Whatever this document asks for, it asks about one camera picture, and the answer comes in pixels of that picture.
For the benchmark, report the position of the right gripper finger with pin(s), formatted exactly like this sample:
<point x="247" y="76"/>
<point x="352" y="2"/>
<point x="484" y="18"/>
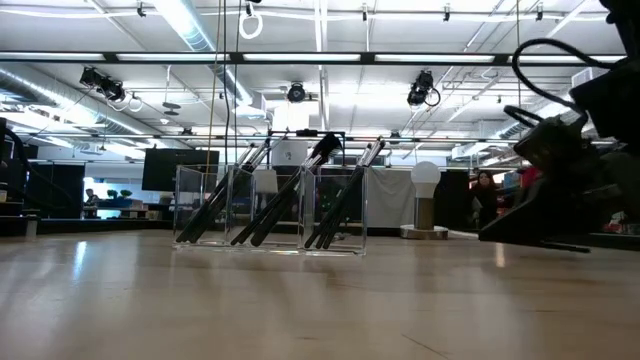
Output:
<point x="550" y="220"/>

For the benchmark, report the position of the clear acrylic three-compartment organizer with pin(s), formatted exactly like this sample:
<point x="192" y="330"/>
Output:
<point x="302" y="225"/>

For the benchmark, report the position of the black comb head makeup brush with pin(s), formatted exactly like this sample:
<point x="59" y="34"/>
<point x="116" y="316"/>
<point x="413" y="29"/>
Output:
<point x="276" y="200"/>

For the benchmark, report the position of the shelf with red bins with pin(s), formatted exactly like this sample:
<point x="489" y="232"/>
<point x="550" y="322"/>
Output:
<point x="530" y="175"/>

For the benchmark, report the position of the person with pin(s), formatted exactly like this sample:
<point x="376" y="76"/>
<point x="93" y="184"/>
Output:
<point x="91" y="196"/>
<point x="485" y="195"/>

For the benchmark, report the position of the black cabinet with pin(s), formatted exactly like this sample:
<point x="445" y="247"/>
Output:
<point x="452" y="200"/>

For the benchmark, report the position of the white ceiling vent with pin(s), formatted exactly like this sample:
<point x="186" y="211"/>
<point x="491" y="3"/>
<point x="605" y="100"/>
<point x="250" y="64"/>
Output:
<point x="582" y="75"/>

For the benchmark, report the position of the white bulb brass table lamp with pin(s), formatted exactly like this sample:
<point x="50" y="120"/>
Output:
<point x="425" y="177"/>

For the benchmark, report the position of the white cloth cover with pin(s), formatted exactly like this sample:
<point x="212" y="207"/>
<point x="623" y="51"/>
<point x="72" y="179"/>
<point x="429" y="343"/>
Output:
<point x="392" y="195"/>

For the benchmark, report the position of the white paper sheet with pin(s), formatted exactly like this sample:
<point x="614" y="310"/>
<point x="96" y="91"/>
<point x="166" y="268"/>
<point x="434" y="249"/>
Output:
<point x="265" y="181"/>

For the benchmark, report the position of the black monitor screen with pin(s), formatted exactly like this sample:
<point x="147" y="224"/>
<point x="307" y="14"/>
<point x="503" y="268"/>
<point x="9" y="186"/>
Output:
<point x="165" y="170"/>

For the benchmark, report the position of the blue planter with plants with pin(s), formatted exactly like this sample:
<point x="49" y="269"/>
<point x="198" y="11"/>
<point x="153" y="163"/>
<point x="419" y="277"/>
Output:
<point x="120" y="197"/>

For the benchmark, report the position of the black partition panel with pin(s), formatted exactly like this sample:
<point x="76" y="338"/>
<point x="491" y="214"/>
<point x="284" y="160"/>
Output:
<point x="55" y="190"/>

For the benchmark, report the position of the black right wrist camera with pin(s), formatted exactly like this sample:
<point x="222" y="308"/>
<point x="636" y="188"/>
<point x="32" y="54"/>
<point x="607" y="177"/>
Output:
<point x="550" y="145"/>

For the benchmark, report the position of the black overhead frame bar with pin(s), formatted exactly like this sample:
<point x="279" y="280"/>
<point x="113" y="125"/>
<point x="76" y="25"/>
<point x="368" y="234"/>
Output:
<point x="367" y="57"/>

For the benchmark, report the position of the black background rig frame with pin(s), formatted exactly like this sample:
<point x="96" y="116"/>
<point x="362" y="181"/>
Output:
<point x="306" y="132"/>

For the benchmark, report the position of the black overhead camera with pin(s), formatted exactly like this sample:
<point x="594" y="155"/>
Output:
<point x="296" y="92"/>

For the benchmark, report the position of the silver ceiling duct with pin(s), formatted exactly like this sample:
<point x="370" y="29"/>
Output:
<point x="190" y="30"/>
<point x="30" y="92"/>

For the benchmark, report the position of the black table edge rail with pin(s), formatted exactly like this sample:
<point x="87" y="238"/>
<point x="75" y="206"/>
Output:
<point x="100" y="226"/>

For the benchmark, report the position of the grey post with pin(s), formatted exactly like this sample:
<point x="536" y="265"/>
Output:
<point x="31" y="226"/>

